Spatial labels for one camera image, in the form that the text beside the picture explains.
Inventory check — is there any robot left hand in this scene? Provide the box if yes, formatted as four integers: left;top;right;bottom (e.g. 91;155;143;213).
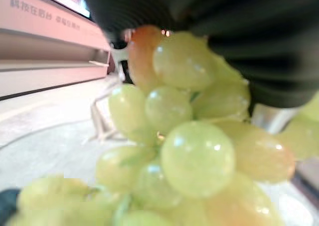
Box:
79;0;319;135

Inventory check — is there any green grape bunch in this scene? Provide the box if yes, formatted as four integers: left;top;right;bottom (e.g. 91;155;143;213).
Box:
6;25;319;226

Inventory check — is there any white plate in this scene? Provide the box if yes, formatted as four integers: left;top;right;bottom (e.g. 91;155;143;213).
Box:
256;180;314;226

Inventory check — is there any white folding stand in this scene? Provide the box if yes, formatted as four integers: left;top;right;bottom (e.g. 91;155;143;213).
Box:
87;82;125;142

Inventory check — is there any dark round object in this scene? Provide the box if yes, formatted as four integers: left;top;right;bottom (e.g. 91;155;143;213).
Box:
0;189;21;226

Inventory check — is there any pink wall cabinet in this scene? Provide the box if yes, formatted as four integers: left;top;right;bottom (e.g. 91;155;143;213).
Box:
0;0;112;101

